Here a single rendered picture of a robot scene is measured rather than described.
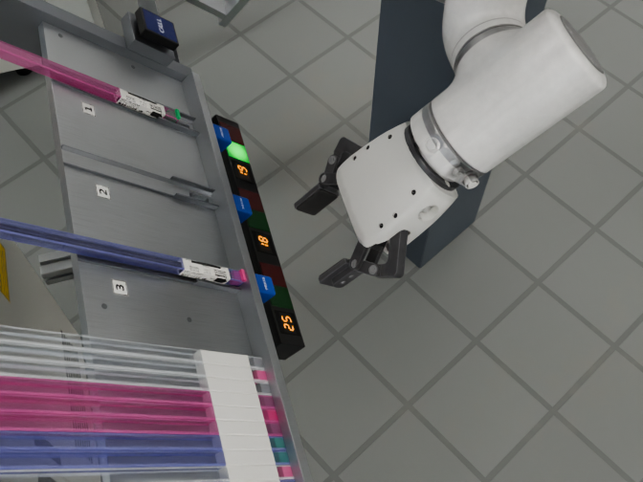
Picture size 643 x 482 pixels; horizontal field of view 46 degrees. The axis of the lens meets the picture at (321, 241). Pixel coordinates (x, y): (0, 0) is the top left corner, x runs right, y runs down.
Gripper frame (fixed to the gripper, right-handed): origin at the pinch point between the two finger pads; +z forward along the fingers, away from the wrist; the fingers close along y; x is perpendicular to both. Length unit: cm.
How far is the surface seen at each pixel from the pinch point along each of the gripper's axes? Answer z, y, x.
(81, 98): 10.2, 20.2, 19.1
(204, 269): 8.7, -0.1, 8.9
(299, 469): 8.2, -21.3, 3.5
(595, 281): 5, 17, -101
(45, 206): 85, 70, -24
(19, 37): 13.5, 30.0, 23.4
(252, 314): 8.8, -4.4, 3.5
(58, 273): 58, 32, -7
